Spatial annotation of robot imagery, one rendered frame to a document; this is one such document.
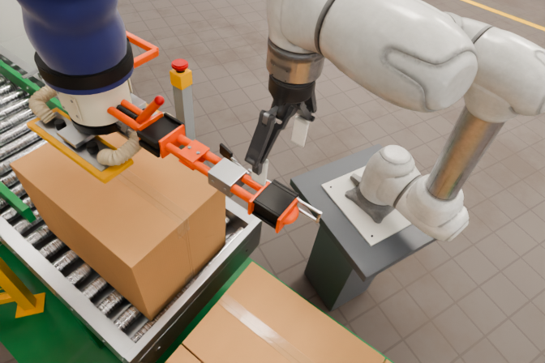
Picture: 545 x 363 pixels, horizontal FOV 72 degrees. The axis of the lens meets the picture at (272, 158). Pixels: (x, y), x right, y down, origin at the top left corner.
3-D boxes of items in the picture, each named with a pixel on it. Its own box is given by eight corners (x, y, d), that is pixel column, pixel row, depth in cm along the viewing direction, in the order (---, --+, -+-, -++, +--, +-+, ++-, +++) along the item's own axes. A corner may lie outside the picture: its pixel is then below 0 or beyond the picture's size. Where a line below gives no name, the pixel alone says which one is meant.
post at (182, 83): (186, 208, 233) (169, 70, 161) (193, 202, 237) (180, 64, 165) (194, 214, 231) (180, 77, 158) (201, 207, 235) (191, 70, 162)
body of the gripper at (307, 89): (289, 51, 64) (282, 96, 71) (258, 72, 59) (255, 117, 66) (327, 69, 61) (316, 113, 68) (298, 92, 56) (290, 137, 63)
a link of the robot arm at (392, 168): (375, 168, 158) (392, 130, 142) (411, 196, 149) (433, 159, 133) (349, 186, 150) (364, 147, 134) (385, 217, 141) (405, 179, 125)
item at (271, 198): (246, 214, 85) (248, 200, 82) (266, 194, 90) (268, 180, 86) (277, 233, 82) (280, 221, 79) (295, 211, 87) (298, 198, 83)
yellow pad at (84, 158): (27, 127, 111) (20, 114, 107) (58, 111, 117) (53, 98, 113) (105, 185, 100) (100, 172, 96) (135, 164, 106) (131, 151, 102)
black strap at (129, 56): (19, 65, 95) (13, 51, 92) (98, 32, 109) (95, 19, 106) (78, 103, 87) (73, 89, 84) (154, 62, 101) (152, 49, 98)
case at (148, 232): (49, 229, 154) (8, 163, 125) (128, 172, 178) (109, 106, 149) (151, 322, 133) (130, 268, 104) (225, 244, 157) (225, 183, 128)
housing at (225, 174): (207, 184, 90) (206, 172, 87) (225, 168, 94) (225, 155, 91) (229, 199, 88) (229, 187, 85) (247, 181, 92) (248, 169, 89)
